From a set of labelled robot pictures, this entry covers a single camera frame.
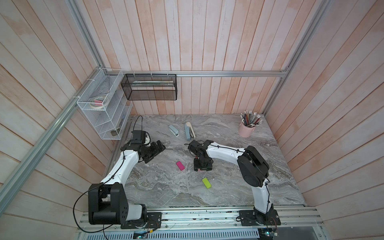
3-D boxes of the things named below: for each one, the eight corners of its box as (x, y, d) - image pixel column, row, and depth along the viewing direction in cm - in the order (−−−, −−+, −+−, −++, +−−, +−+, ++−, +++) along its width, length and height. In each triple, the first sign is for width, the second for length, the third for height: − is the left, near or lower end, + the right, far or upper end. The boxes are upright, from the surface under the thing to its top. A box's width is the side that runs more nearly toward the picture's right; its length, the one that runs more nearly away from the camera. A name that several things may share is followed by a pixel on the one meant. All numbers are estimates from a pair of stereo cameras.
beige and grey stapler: (186, 140, 106) (186, 138, 104) (183, 125, 116) (183, 122, 113) (195, 139, 107) (195, 136, 104) (191, 124, 117) (191, 121, 114)
